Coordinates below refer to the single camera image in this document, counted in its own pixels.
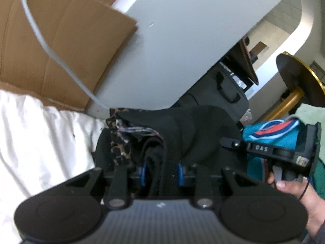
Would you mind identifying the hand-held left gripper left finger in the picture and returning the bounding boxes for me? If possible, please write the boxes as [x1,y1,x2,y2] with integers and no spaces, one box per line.
[62,165,148,207]

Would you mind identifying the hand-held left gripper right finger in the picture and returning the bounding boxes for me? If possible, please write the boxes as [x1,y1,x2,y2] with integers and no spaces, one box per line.
[177,163,267,207]

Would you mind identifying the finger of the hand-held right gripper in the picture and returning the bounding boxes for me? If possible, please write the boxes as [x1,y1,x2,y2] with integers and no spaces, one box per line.
[220,137,249,151]

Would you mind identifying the black shorts with grey print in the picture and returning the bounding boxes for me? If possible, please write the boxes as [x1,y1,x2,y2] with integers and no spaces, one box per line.
[95,104,248,199]

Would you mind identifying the floral patterned garment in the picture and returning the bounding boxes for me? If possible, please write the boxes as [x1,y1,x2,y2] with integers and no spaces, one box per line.
[118,126,164,143]

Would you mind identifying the person's right hand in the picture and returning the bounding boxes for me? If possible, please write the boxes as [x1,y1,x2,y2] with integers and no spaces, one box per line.
[266,171,325,237]

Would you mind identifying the teal garment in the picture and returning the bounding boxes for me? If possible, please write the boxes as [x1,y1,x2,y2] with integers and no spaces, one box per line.
[242,119,309,181]

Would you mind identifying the leopard print pillow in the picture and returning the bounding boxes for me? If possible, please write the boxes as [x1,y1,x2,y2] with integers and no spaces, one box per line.
[109,107,132,167]

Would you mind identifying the pale green cloth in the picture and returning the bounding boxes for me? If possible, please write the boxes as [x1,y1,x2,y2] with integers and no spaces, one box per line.
[296,103,325,133]

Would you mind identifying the black suitcase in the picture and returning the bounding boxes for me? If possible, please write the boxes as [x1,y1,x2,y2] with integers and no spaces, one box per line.
[175,63,250,125]

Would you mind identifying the round black gold-rimmed table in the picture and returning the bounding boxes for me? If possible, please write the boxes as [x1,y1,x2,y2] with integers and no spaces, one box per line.
[261,51,325,122]

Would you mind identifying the dark board with brown edge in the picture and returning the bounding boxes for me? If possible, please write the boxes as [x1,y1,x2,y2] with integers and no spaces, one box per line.
[227,37,260,86]

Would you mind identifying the white printed blanket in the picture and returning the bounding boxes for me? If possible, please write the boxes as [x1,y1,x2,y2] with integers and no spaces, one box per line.
[0,90,107,244]

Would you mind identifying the large brown cardboard box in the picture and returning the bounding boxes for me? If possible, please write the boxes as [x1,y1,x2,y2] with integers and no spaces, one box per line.
[0,0,139,112]

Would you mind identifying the white cable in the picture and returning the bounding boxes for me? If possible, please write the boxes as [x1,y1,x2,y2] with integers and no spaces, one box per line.
[16,0,111,110]

